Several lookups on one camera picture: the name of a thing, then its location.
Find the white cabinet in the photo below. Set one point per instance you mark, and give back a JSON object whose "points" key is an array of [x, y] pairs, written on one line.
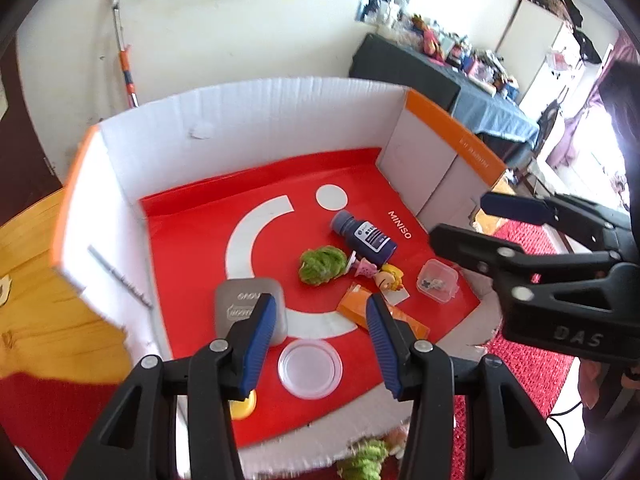
{"points": [[540, 60]]}

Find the orange white cardboard box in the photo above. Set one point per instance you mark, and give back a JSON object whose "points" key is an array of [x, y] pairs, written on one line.
{"points": [[300, 110]]}

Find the orange packet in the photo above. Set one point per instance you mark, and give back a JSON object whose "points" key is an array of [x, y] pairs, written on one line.
{"points": [[355, 305]]}

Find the dark patterned bag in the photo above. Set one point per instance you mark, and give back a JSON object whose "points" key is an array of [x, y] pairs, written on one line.
{"points": [[550, 0]]}

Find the clear round lid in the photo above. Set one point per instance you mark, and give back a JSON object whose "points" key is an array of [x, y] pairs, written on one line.
{"points": [[310, 370]]}

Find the purple bottle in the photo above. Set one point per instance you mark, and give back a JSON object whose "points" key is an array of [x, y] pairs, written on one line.
{"points": [[367, 237]]}

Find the green plush piece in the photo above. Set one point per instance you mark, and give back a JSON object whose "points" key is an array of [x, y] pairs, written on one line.
{"points": [[362, 462], [322, 265]]}

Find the small clear plastic box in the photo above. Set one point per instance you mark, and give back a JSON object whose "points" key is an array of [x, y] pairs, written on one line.
{"points": [[439, 280]]}

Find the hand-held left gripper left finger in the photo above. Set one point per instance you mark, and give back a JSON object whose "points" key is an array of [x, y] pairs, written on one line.
{"points": [[257, 347]]}

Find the purple curtain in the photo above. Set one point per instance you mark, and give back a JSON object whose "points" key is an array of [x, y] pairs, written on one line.
{"points": [[590, 125]]}

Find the table with blue-grey cloth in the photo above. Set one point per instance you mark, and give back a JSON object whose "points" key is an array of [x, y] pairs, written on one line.
{"points": [[495, 115]]}

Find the yellow tape roll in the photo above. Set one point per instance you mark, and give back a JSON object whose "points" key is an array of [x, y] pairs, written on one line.
{"points": [[246, 407]]}

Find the pink doll figurine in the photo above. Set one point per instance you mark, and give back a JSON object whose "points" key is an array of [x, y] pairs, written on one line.
{"points": [[385, 277]]}

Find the dark brown door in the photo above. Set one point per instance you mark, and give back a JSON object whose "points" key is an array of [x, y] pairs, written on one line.
{"points": [[25, 135]]}

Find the cluttered blue-cloth table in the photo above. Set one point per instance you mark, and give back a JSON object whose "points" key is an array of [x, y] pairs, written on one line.
{"points": [[465, 55]]}

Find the small beige paper scrap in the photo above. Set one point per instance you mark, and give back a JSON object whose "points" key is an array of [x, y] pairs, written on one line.
{"points": [[4, 291]]}

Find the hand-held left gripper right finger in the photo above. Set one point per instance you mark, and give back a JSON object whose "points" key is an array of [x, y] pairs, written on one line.
{"points": [[382, 352]]}

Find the grey tin box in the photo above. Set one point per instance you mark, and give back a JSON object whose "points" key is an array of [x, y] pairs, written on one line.
{"points": [[240, 300]]}

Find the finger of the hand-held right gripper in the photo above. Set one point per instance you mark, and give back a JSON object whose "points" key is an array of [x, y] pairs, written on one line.
{"points": [[515, 208], [465, 247]]}

